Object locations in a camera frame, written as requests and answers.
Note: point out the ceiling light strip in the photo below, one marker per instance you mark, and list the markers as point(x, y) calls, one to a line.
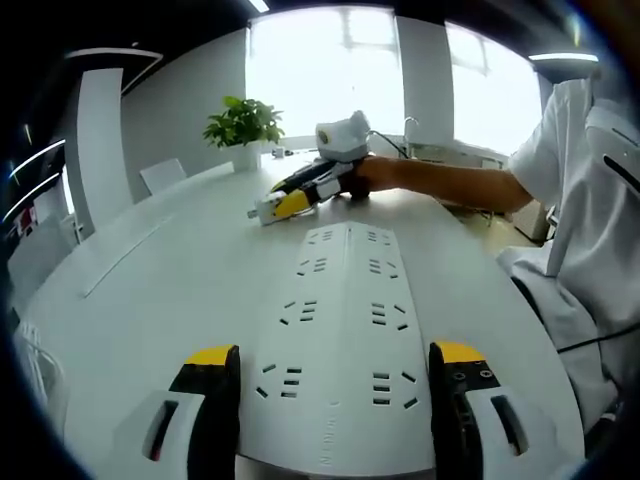
point(562, 57)

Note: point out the person in white shirt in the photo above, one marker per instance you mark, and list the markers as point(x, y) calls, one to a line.
point(590, 225)

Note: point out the white desk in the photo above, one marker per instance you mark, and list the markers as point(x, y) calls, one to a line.
point(165, 325)

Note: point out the white charger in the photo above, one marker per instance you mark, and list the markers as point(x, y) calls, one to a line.
point(267, 207)

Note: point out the white power strip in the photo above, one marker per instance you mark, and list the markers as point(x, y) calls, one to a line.
point(345, 325)

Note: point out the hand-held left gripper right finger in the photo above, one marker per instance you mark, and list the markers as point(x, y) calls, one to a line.
point(500, 430)

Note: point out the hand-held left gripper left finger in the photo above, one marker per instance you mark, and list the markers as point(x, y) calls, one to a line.
point(145, 435)

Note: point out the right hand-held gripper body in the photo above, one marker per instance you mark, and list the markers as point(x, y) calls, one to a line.
point(345, 140)

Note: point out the person's right hand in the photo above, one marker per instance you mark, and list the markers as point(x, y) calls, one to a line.
point(372, 177)

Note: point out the white office chair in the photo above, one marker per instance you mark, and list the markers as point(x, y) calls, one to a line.
point(162, 175)

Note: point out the small white cup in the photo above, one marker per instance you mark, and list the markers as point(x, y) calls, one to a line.
point(279, 152)

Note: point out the green potted plant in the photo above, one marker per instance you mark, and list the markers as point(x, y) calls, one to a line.
point(245, 122)

